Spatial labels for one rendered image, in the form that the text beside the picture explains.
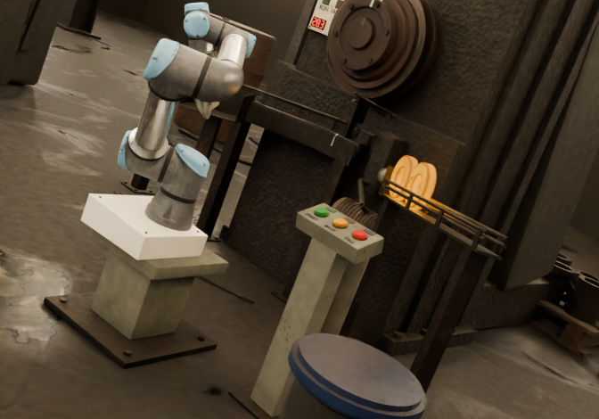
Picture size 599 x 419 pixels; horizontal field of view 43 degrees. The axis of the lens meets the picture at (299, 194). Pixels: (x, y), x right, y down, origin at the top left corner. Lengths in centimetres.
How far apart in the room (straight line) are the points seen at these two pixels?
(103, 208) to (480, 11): 157
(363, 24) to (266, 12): 934
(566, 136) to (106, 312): 213
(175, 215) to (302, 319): 50
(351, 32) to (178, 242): 115
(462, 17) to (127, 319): 166
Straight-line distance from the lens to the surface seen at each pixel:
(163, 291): 238
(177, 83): 197
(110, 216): 230
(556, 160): 359
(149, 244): 222
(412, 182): 255
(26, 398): 205
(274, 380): 226
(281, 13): 1205
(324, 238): 211
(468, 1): 304
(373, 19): 297
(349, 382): 164
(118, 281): 241
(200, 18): 232
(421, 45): 291
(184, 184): 230
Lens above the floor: 109
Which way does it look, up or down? 12 degrees down
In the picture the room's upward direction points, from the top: 21 degrees clockwise
